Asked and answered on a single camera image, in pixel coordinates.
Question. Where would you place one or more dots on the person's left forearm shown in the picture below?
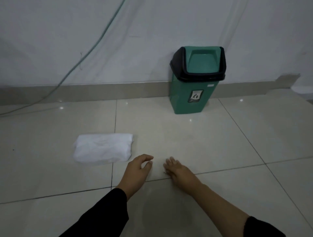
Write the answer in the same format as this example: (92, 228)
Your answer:
(101, 213)

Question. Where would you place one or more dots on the person's right hand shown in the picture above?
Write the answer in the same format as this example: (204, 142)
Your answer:
(181, 172)

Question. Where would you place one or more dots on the person's right forearm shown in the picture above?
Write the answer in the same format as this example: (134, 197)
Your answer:
(227, 212)

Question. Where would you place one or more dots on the person's right fingers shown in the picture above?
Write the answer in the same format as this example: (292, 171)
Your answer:
(170, 164)

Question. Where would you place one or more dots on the green swing-lid trash bin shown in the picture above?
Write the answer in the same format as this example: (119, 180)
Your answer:
(197, 79)

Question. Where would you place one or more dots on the white folded plastic bag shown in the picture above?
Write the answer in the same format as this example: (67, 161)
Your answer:
(102, 148)

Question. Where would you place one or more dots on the person's left hand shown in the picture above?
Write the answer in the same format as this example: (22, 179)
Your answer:
(135, 170)

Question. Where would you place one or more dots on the person's left fingers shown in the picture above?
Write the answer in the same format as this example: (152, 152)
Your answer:
(146, 160)

